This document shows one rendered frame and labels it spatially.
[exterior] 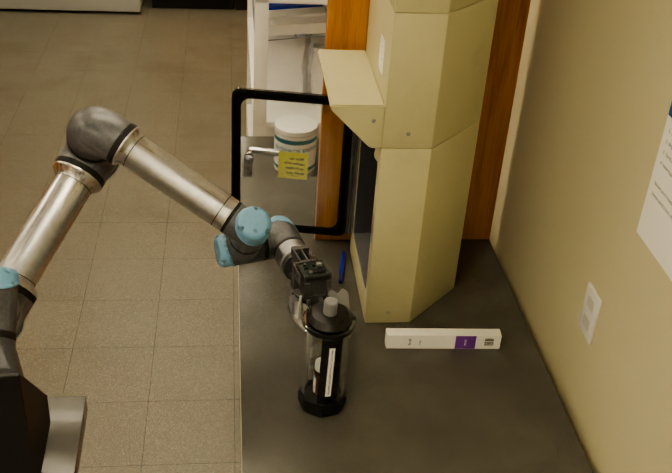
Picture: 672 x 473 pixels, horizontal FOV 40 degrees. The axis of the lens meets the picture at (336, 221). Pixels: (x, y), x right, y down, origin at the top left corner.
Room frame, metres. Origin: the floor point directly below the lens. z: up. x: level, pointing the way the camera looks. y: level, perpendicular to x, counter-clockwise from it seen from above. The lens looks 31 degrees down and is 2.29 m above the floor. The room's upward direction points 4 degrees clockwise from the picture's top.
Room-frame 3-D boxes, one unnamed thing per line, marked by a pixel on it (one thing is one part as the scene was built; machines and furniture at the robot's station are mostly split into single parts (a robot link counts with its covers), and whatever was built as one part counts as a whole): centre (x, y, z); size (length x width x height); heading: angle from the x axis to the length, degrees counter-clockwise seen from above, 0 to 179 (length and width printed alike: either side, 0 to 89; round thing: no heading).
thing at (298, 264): (1.60, 0.05, 1.18); 0.12 x 0.08 x 0.09; 23
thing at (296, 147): (2.08, 0.13, 1.19); 0.30 x 0.01 x 0.40; 88
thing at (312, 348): (1.47, 0.00, 1.06); 0.11 x 0.11 x 0.21
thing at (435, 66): (1.94, -0.19, 1.33); 0.32 x 0.25 x 0.77; 8
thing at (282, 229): (1.75, 0.12, 1.17); 0.11 x 0.09 x 0.08; 23
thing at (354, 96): (1.92, -0.01, 1.46); 0.32 x 0.12 x 0.10; 8
